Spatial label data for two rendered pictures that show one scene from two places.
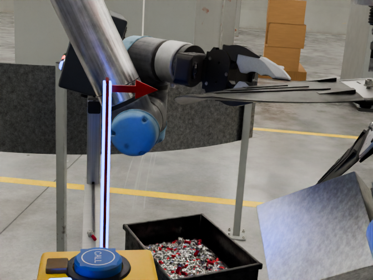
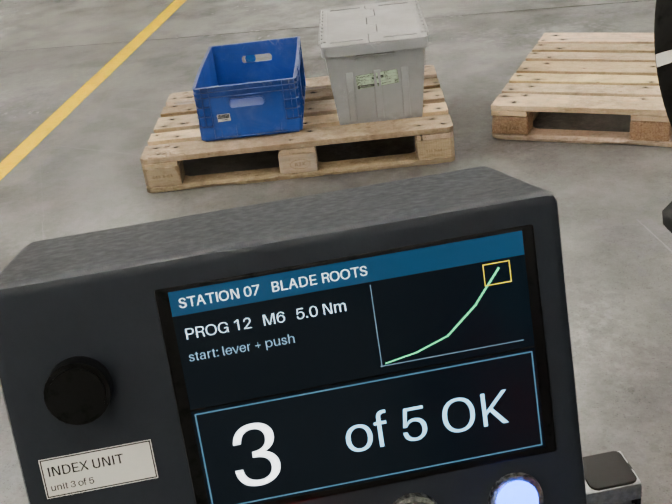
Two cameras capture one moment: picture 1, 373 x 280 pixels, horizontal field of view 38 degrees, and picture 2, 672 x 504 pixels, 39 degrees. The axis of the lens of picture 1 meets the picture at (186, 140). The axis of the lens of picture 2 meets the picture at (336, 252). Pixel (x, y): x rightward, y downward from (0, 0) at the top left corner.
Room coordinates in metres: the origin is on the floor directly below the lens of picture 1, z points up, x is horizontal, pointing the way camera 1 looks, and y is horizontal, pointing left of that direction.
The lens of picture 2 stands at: (1.28, 0.65, 1.44)
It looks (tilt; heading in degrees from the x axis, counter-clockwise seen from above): 28 degrees down; 275
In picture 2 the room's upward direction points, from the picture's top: 7 degrees counter-clockwise
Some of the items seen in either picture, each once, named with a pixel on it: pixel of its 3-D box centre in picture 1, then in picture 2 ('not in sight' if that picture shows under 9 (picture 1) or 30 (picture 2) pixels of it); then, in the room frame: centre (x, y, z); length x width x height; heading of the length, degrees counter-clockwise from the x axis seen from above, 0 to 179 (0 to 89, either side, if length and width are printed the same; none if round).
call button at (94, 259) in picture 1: (97, 264); not in sight; (0.41, 0.07, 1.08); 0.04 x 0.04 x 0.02
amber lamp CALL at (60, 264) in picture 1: (56, 265); not in sight; (0.41, 0.10, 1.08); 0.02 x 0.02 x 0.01; 11
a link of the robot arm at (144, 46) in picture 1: (148, 59); not in sight; (0.99, 0.08, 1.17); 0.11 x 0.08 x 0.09; 48
